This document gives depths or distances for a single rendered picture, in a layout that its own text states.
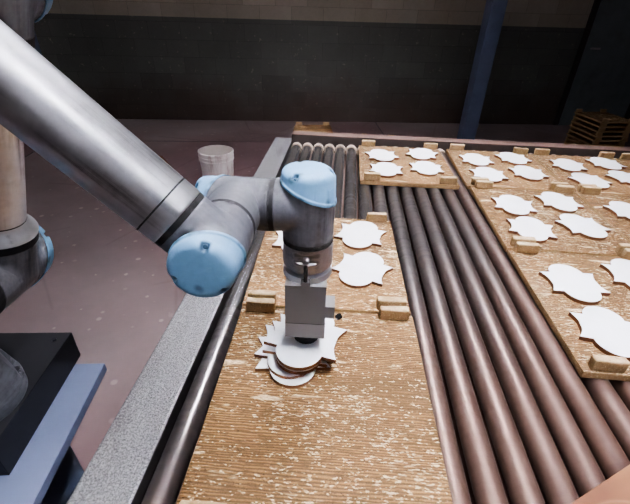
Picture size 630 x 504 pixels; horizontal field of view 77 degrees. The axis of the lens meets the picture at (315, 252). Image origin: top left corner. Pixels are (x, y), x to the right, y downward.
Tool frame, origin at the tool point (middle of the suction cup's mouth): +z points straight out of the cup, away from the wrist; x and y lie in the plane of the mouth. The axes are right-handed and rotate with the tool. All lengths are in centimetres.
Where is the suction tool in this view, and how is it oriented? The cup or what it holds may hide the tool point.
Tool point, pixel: (306, 340)
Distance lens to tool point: 72.1
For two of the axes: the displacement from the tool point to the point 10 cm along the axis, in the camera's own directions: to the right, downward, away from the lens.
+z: -0.3, 8.5, 5.3
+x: -10.0, -0.5, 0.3
